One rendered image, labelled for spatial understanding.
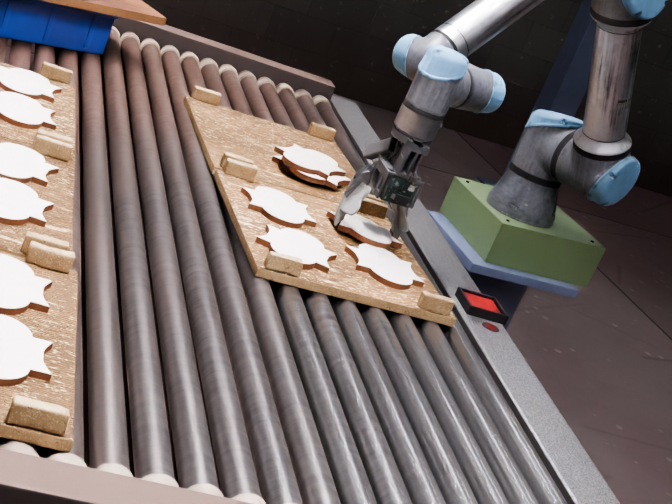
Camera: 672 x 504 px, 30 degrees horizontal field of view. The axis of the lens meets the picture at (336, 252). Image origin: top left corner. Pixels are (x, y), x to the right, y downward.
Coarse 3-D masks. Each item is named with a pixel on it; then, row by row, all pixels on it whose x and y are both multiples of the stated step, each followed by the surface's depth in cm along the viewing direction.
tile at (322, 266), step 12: (276, 228) 206; (288, 228) 208; (264, 240) 200; (276, 240) 201; (288, 240) 203; (300, 240) 205; (312, 240) 208; (276, 252) 197; (288, 252) 198; (300, 252) 200; (312, 252) 202; (324, 252) 205; (312, 264) 198; (324, 264) 199
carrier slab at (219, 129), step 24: (192, 120) 251; (216, 120) 255; (240, 120) 261; (264, 120) 269; (216, 144) 240; (240, 144) 246; (264, 144) 252; (288, 144) 259; (312, 144) 266; (336, 144) 273; (216, 168) 228; (264, 168) 237; (312, 192) 235; (336, 192) 241
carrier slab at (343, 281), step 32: (224, 192) 217; (288, 192) 230; (256, 224) 208; (320, 224) 220; (384, 224) 234; (256, 256) 194; (320, 288) 195; (352, 288) 198; (384, 288) 203; (416, 288) 209; (448, 320) 203
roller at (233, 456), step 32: (160, 64) 285; (160, 96) 261; (160, 128) 244; (192, 224) 201; (192, 256) 190; (192, 288) 180; (192, 320) 173; (224, 352) 164; (224, 384) 156; (224, 416) 149; (224, 448) 143; (224, 480) 138; (256, 480) 139
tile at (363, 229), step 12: (348, 216) 226; (360, 216) 229; (348, 228) 218; (360, 228) 220; (372, 228) 224; (384, 228) 228; (360, 240) 217; (372, 240) 216; (384, 240) 219; (396, 240) 222
